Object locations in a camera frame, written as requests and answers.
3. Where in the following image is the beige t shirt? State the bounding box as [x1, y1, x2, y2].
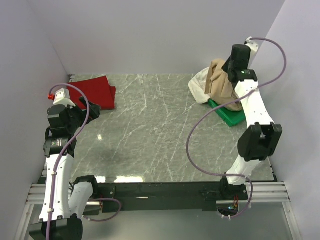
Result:
[204, 58, 238, 105]

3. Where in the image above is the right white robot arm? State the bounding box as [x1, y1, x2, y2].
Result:
[222, 44, 283, 189]

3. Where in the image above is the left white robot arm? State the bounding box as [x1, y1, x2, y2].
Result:
[29, 103, 101, 240]

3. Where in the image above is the white t shirt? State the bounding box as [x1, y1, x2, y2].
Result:
[188, 67, 211, 105]

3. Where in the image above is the folded red t shirt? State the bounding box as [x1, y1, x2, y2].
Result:
[70, 76, 116, 110]

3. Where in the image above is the green plastic tray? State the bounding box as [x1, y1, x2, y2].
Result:
[215, 107, 246, 127]

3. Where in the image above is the black base beam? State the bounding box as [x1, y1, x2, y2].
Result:
[95, 179, 249, 212]

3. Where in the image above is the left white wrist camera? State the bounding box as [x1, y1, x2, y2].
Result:
[48, 88, 76, 107]

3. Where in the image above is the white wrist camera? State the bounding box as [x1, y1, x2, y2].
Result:
[244, 37, 259, 59]
[48, 88, 76, 107]

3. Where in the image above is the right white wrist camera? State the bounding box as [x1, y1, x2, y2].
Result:
[244, 37, 259, 59]

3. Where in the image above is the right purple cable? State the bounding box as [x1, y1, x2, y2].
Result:
[186, 37, 287, 220]

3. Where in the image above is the aluminium frame rail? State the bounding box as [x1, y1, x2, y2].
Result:
[13, 181, 303, 240]

